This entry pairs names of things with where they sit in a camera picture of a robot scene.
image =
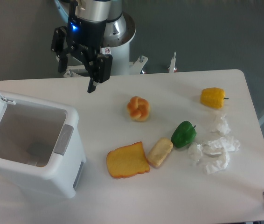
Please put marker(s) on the small crumpled white tissue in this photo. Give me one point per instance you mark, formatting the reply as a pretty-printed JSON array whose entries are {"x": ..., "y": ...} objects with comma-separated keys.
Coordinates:
[{"x": 195, "y": 151}]

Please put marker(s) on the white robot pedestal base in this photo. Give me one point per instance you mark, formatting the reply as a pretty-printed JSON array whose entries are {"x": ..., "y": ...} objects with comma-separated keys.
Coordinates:
[{"x": 121, "y": 64}]

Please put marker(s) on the knotted bread roll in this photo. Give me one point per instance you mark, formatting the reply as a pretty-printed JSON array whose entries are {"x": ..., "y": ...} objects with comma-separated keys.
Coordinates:
[{"x": 138, "y": 109}]

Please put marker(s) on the white trash can body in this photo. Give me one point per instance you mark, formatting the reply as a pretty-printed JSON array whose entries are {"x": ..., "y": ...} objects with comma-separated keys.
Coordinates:
[{"x": 40, "y": 146}]

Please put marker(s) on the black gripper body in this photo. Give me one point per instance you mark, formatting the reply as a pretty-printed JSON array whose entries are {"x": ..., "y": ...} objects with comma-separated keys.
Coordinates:
[{"x": 84, "y": 39}]

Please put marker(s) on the orange toast slice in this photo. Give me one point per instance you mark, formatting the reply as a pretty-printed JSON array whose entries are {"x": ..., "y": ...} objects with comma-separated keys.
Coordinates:
[{"x": 127, "y": 161}]

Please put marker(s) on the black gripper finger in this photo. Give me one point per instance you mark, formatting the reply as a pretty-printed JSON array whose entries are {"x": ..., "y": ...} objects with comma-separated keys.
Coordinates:
[
  {"x": 57, "y": 46},
  {"x": 99, "y": 71}
]

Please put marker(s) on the green bell pepper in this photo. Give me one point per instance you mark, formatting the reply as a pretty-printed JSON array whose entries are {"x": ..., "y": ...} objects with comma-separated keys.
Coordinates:
[{"x": 184, "y": 134}]

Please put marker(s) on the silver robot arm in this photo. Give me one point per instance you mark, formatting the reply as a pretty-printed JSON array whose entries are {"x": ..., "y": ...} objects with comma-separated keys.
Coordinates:
[{"x": 120, "y": 27}]

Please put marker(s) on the pale bread loaf piece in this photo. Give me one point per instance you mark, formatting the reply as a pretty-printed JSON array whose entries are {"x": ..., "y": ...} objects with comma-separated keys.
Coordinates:
[{"x": 159, "y": 152}]

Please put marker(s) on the yellow bell pepper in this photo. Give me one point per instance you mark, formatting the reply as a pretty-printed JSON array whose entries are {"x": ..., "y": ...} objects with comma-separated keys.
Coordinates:
[{"x": 213, "y": 97}]

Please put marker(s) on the upper crumpled white tissue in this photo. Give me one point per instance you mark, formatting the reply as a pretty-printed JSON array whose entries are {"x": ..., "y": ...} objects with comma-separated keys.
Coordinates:
[{"x": 220, "y": 125}]

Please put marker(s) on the large crumpled white tissue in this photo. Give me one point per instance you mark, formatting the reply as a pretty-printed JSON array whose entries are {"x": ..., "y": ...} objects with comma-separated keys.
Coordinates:
[{"x": 219, "y": 151}]

